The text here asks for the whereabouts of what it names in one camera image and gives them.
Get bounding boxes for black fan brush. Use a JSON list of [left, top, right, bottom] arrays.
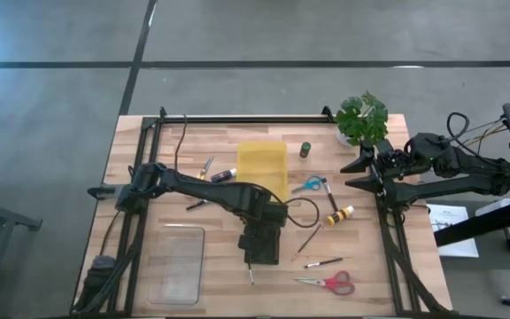
[[185, 198, 210, 212]]

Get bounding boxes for purple paint bottle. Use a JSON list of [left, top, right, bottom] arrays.
[[210, 167, 238, 184]]

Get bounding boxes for black left wrist camera cable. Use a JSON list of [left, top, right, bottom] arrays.
[[276, 197, 321, 230]]

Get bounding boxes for green leafy plant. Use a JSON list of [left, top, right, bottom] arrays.
[[334, 90, 390, 147]]

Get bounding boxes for thin black cable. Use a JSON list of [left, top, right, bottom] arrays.
[[174, 113, 189, 172]]

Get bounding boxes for black desk frame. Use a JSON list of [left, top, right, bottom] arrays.
[[434, 194, 510, 311]]

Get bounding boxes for white plastic container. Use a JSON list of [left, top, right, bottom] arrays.
[[474, 198, 510, 218]]

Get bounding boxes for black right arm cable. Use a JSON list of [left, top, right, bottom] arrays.
[[447, 112, 504, 150]]

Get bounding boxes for yellow-handled scissors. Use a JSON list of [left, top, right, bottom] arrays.
[[197, 155, 215, 182]]

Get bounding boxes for yellow plastic bin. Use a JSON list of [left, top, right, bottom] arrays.
[[236, 140, 291, 204]]

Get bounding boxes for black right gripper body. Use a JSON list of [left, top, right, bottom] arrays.
[[369, 139, 415, 181]]

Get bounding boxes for grey side table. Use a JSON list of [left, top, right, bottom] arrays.
[[431, 198, 510, 272]]

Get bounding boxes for white plant pot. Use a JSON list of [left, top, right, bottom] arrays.
[[336, 131, 356, 148]]

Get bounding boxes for blue-handled scissors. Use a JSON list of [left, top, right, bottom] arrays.
[[290, 175, 323, 195]]

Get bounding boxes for clear plastic tray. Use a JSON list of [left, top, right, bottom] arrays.
[[147, 224, 206, 307]]

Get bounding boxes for black paintbrush silver ferrule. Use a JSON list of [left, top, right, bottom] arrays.
[[304, 257, 344, 270]]

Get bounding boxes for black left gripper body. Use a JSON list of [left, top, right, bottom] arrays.
[[252, 201, 290, 243]]

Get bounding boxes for thin brown paintbrush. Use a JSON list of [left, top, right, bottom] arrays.
[[290, 224, 322, 261]]

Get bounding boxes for black aluminium frame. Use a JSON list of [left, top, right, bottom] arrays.
[[71, 105, 455, 316]]

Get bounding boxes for white paper sheet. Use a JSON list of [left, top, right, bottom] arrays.
[[427, 203, 480, 259]]

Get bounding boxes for thin coloured wires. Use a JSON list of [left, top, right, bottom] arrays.
[[460, 115, 508, 147]]

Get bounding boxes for red-handled scissors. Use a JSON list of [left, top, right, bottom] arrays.
[[293, 269, 356, 297]]

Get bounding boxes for black bottle holder tray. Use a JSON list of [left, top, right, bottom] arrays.
[[248, 241, 282, 266]]

